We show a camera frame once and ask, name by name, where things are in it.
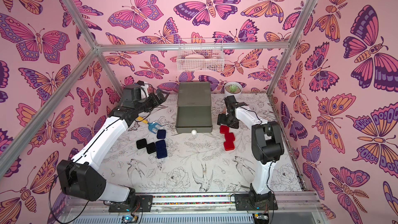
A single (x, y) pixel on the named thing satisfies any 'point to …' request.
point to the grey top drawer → (193, 123)
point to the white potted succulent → (232, 88)
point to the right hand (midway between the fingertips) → (221, 124)
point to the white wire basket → (200, 54)
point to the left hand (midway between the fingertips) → (166, 96)
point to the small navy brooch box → (161, 134)
